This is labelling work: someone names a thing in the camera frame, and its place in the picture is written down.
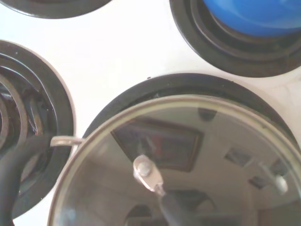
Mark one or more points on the glass pot lid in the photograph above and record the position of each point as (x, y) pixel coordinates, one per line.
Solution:
(105, 188)

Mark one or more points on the black cooking pot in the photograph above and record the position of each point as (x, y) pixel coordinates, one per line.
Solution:
(14, 162)

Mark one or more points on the large burner with black pan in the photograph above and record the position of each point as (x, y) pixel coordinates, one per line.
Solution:
(164, 87)

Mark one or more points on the white electric stove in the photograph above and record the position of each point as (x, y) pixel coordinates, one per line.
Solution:
(117, 47)

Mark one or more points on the burner with black drip pan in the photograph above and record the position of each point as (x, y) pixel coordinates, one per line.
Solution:
(211, 51)

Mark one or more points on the medium coil burner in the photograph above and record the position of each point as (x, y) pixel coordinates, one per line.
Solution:
(49, 82)

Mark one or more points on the small coil burner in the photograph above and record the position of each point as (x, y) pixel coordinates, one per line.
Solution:
(58, 8)

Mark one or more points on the blue tea kettle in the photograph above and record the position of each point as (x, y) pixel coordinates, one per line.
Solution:
(254, 16)

